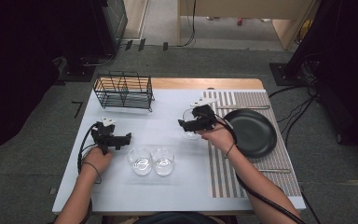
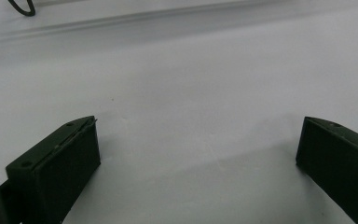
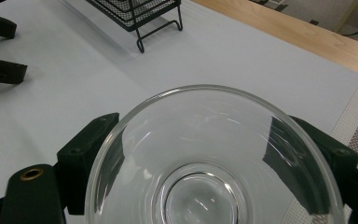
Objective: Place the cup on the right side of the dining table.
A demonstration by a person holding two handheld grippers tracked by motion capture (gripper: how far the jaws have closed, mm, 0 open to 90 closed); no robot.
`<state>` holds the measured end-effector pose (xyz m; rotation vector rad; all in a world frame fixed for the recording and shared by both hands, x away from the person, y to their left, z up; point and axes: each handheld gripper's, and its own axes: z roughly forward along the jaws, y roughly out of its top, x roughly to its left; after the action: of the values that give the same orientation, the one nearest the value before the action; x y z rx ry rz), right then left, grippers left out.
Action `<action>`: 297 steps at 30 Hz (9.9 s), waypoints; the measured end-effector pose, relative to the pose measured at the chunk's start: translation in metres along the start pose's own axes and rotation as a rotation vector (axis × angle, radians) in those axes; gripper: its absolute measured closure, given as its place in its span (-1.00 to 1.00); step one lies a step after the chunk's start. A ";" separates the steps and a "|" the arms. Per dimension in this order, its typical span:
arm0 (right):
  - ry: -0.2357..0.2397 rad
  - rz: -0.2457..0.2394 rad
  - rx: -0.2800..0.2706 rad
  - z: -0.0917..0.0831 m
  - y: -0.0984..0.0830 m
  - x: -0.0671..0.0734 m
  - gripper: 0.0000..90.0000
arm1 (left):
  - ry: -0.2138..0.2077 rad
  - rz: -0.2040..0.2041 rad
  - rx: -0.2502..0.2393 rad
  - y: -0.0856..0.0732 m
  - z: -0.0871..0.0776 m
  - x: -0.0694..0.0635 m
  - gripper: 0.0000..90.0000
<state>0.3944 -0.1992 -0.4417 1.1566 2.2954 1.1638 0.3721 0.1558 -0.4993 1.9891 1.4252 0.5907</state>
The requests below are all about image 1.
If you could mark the light wooden desk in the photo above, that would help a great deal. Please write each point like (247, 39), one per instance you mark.
(245, 7)

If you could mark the black curtain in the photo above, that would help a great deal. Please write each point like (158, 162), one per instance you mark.
(351, 62)
(15, 62)

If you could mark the dark equipment cabinet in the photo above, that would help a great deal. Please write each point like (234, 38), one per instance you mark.
(115, 21)

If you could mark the silver cutlery piece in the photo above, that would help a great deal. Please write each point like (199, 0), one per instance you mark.
(275, 170)

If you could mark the pale blue table sheet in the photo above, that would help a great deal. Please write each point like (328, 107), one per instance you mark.
(155, 124)

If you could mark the clear glass cup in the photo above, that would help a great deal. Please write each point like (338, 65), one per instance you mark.
(187, 114)
(140, 161)
(163, 161)

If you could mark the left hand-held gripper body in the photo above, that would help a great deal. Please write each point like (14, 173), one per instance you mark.
(104, 137)

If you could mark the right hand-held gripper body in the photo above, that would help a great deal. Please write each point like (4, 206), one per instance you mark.
(205, 118)

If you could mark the black tape strip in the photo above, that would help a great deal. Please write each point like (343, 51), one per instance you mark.
(165, 46)
(141, 44)

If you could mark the striped placemat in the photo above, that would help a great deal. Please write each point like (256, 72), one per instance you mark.
(279, 174)

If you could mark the person's right hand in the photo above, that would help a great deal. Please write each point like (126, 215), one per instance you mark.
(219, 138)

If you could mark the black round plate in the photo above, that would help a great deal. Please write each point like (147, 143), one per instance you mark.
(254, 133)

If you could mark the person's left hand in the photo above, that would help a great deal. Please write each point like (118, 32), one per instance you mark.
(97, 160)

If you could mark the black wrist band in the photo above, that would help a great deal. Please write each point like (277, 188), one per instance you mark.
(93, 169)
(229, 151)

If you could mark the black stand base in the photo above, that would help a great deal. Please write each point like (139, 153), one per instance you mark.
(77, 70)
(281, 74)

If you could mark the person's dark clothing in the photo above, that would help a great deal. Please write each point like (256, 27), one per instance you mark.
(177, 218)

